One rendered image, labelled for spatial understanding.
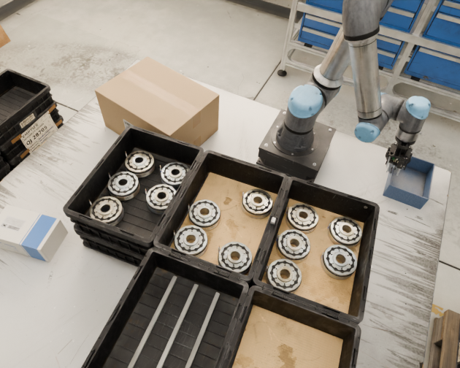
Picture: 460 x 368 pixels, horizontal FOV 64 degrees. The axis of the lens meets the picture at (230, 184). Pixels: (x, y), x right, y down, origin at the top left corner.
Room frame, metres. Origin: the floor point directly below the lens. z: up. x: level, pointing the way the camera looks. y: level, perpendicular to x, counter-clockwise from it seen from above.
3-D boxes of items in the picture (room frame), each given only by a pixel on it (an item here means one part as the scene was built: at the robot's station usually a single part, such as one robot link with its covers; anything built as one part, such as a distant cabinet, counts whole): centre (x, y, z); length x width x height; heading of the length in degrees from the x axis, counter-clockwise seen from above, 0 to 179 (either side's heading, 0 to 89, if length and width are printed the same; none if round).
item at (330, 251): (0.51, -0.35, 0.86); 0.10 x 0.10 x 0.01
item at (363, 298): (0.53, -0.28, 0.92); 0.40 x 0.30 x 0.02; 163
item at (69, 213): (0.71, 0.29, 0.92); 0.40 x 0.30 x 0.02; 163
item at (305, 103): (1.07, -0.25, 0.97); 0.13 x 0.12 x 0.14; 147
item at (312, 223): (0.66, -0.25, 0.86); 0.10 x 0.10 x 0.01
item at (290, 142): (1.06, -0.25, 0.85); 0.15 x 0.15 x 0.10
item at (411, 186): (0.96, -0.72, 0.74); 0.20 x 0.15 x 0.07; 158
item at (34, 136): (1.34, 1.04, 0.41); 0.31 x 0.02 x 0.16; 158
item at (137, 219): (0.71, 0.29, 0.87); 0.40 x 0.30 x 0.11; 163
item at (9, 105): (1.38, 1.19, 0.37); 0.40 x 0.30 x 0.45; 158
